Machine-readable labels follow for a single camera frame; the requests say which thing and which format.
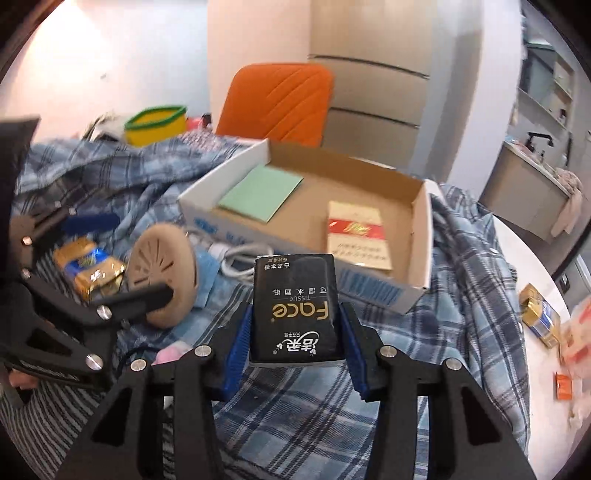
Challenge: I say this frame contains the pink towel on vanity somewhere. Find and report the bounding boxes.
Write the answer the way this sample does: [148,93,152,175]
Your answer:
[551,168,584,238]

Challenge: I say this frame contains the gold blue cigarette pack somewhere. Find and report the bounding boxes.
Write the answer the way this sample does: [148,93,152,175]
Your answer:
[52,237,126,301]

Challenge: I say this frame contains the white cable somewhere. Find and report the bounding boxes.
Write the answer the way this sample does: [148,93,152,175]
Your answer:
[184,230,276,285]

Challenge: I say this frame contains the beige refrigerator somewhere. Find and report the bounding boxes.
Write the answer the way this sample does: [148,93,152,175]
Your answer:
[308,1,483,181]

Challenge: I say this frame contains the orange chair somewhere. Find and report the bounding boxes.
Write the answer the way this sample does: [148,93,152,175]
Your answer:
[215,63,335,147]

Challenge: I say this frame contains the red gold cigarette pack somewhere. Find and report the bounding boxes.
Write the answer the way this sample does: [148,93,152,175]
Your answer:
[327,201,392,271]

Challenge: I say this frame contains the light blue tissue pack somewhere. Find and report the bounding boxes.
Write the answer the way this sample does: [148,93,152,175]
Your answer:
[193,247,219,308]

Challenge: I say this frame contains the black tissue pack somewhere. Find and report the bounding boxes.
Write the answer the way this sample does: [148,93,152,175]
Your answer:
[249,254,345,367]

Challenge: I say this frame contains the yellow bin green rim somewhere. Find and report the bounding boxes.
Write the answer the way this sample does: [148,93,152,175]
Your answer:
[124,105,187,147]

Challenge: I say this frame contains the red white snack bag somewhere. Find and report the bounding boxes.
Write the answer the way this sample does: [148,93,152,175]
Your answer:
[560,297,591,379]

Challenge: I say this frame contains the white cloth bag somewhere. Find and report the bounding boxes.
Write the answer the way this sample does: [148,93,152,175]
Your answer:
[80,112,127,143]

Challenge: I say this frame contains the blue plaid shirt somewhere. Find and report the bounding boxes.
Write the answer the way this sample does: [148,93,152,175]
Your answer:
[13,138,530,479]

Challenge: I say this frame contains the black faucet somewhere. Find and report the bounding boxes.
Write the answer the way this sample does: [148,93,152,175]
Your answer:
[525,131,554,155]

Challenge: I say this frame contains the round beige diffuser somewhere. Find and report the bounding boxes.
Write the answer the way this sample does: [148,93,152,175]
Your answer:
[126,222,199,329]

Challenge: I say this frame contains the pink plush hair tie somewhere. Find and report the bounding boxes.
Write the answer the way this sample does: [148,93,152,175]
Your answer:
[151,340,192,366]

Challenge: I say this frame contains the left hand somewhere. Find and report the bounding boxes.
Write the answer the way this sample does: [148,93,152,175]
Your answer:
[9,370,39,390]

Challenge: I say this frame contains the green cleaning cloth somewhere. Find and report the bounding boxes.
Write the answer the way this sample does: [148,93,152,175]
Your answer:
[217,165,304,223]

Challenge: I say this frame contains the gold blue pack on table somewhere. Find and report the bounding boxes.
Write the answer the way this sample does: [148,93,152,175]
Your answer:
[519,283,561,349]

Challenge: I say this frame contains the patterned pink cloth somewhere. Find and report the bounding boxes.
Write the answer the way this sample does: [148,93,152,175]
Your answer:
[178,129,232,149]

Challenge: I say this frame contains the striped grey towel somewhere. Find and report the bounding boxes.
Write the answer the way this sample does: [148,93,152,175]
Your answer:
[1,378,105,479]

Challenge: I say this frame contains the cardboard tray box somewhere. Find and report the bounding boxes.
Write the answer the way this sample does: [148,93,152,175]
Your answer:
[177,139,433,314]

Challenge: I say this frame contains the small orange packet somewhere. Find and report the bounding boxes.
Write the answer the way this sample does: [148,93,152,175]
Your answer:
[554,373,573,401]

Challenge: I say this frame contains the bathroom vanity cabinet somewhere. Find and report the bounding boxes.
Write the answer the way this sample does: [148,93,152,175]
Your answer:
[480,142,570,243]

